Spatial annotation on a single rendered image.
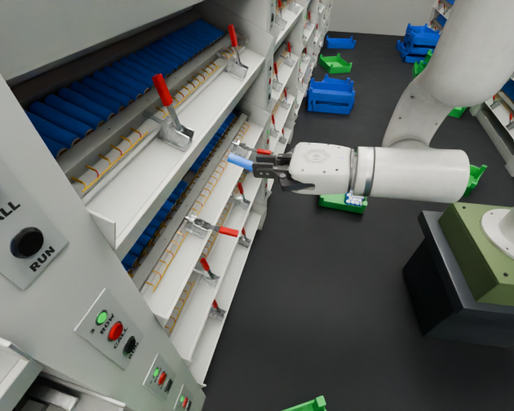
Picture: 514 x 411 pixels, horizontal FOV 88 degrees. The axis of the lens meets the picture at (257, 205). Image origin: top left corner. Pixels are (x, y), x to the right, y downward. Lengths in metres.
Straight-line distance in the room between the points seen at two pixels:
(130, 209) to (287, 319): 0.74
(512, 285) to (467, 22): 0.56
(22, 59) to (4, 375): 0.21
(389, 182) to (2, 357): 0.47
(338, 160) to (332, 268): 0.67
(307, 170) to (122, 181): 0.27
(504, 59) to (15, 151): 0.44
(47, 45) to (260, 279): 0.90
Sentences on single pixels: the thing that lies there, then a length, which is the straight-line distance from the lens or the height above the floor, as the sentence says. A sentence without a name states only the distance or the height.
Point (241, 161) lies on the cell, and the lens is 0.51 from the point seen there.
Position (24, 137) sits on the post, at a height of 0.80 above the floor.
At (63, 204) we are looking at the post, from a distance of 0.24.
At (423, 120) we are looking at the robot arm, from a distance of 0.54.
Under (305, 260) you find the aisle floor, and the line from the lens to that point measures 1.08.
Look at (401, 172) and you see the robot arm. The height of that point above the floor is 0.63.
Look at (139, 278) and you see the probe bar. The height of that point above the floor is 0.53.
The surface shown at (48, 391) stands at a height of 0.54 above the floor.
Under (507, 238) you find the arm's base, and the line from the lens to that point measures 0.88.
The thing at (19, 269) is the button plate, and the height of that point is 0.74.
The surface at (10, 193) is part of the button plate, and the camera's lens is 0.21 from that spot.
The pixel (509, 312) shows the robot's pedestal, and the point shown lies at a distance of 0.88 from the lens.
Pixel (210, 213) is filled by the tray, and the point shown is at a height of 0.49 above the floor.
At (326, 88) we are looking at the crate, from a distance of 2.23.
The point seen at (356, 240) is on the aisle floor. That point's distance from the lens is 1.19.
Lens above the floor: 0.88
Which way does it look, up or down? 45 degrees down
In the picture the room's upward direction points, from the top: straight up
